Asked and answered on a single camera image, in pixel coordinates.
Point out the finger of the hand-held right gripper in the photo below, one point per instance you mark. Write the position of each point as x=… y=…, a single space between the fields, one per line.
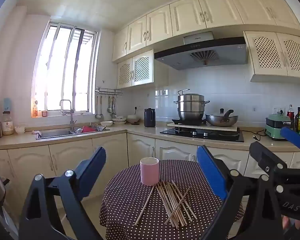
x=263 y=153
x=293 y=138

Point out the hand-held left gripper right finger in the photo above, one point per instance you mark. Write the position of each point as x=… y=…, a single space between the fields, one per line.
x=211 y=173

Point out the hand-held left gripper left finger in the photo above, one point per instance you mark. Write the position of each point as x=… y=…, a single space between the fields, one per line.
x=91 y=170

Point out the bunch of wooden chopsticks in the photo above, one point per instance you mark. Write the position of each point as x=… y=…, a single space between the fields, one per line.
x=173 y=206

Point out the pink cup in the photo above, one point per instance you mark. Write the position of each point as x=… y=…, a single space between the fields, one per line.
x=149 y=172

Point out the person's right hand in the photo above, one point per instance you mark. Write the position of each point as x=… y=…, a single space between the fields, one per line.
x=287 y=222

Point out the dark glass bottle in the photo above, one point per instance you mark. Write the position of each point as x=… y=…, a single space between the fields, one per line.
x=297 y=117

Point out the dark sauce bottle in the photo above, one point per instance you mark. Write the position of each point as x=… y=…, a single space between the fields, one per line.
x=290 y=117

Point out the green electric cooker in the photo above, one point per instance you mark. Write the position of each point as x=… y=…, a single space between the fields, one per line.
x=275 y=127

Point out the black glass hob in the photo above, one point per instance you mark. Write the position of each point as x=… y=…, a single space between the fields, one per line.
x=215 y=137

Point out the pink plastic dish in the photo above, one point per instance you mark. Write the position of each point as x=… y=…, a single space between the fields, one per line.
x=88 y=129

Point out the beige stone slab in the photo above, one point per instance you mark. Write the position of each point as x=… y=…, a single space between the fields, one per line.
x=227 y=128

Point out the brown polka-dot tablecloth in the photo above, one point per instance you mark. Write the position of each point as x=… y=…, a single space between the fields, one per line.
x=125 y=205

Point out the shallow white bowl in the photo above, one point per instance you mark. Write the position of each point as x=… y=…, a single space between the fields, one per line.
x=106 y=123

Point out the stainless steel sink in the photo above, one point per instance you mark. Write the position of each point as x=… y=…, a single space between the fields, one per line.
x=53 y=133

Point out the metal wok with lid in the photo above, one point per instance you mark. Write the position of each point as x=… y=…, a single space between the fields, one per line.
x=221 y=121

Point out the metal sink faucet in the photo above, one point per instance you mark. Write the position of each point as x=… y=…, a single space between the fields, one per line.
x=71 y=116

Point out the hanging metal spoons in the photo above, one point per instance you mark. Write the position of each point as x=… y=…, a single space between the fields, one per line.
x=111 y=107

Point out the large white bowl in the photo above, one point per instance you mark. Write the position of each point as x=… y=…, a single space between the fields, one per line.
x=133 y=119

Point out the pink dishcloth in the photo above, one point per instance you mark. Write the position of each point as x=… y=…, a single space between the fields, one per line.
x=35 y=132

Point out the stainless steel steamer pot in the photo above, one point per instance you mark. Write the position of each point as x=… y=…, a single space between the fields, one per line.
x=191 y=107

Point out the small pink jar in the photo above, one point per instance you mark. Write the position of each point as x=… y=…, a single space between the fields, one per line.
x=44 y=113

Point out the black electric kettle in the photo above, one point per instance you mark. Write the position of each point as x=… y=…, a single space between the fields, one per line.
x=149 y=117

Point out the small white bowl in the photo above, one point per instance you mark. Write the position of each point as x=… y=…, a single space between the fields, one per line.
x=20 y=130

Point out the orange bottle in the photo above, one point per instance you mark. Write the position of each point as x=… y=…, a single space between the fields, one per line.
x=35 y=110

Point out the wide lattice-door cabinet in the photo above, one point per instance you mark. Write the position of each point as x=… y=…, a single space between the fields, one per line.
x=277 y=55

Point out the jar with teal lid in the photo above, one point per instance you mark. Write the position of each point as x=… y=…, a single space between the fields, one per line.
x=7 y=125

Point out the barred kitchen window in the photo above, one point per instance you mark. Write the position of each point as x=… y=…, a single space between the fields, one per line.
x=65 y=67

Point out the light blue container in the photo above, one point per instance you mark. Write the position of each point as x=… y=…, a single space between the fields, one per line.
x=7 y=104

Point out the small lattice-door cabinet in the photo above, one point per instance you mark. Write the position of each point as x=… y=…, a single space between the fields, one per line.
x=140 y=70

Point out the grey range hood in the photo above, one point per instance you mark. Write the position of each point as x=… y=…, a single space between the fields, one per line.
x=202 y=52

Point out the white double wall socket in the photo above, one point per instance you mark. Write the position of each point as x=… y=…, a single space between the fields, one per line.
x=278 y=110

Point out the metal wall utensil rack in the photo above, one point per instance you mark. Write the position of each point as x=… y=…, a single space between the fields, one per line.
x=108 y=90

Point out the cream upper wall cabinets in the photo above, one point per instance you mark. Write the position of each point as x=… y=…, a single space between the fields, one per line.
x=185 y=17

